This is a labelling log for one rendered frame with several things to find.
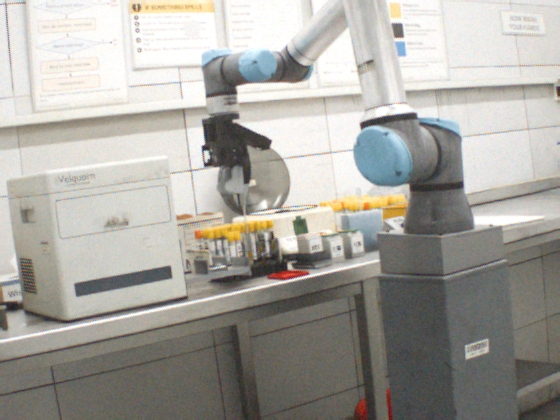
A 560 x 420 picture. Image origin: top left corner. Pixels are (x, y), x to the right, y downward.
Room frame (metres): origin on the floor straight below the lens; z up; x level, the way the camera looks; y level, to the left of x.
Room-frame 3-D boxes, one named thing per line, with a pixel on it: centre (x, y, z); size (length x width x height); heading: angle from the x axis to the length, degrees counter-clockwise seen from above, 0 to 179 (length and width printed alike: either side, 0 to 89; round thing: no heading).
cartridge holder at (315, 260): (2.11, -0.08, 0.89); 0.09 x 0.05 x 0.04; 35
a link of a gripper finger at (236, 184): (2.06, 0.08, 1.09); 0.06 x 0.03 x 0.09; 125
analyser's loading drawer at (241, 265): (1.91, 0.17, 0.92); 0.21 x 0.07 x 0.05; 124
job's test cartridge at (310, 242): (2.11, -0.08, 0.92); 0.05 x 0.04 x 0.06; 35
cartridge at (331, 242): (2.16, -0.13, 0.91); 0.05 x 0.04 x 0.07; 34
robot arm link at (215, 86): (2.07, 0.08, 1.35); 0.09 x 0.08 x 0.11; 45
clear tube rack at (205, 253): (2.18, 0.10, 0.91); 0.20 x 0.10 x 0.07; 124
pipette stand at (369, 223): (2.29, -0.22, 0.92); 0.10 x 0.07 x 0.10; 116
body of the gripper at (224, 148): (2.07, 0.09, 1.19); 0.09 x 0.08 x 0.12; 125
